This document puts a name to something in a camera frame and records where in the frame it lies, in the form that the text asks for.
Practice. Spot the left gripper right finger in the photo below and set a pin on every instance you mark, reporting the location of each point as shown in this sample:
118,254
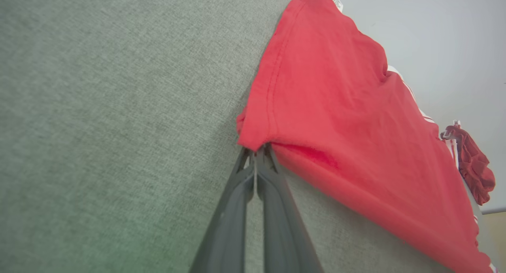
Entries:
284,233

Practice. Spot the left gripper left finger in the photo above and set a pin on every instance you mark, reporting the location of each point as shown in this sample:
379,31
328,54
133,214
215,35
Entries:
225,233

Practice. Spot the red basketball jersey white trim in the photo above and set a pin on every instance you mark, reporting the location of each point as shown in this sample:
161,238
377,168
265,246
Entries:
348,107

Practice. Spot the red shirt with white sleeves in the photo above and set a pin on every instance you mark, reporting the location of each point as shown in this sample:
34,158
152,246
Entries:
476,170

